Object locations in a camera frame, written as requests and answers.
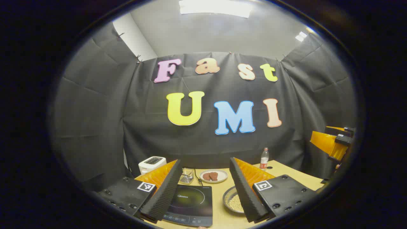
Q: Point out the clear plastic bottle red label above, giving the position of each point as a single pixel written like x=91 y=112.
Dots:
x=264 y=160

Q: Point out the white toaster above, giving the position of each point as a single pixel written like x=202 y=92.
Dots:
x=152 y=163

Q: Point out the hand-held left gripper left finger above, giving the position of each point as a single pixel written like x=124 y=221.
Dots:
x=163 y=194

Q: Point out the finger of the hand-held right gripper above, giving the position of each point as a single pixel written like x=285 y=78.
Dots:
x=341 y=129
x=327 y=143

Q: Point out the brown meat piece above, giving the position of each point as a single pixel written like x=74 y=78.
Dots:
x=213 y=176
x=206 y=176

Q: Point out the white round plate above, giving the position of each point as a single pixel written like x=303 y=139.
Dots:
x=222 y=176

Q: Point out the pile of soybeans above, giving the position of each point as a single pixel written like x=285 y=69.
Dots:
x=237 y=203

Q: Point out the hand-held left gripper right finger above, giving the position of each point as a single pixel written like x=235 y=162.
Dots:
x=244 y=194

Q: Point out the black induction cooktop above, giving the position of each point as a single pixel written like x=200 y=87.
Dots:
x=190 y=203

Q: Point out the stainless steel pot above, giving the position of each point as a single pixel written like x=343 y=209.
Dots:
x=227 y=198

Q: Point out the small ceiling light panel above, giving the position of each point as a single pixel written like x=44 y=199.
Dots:
x=300 y=36

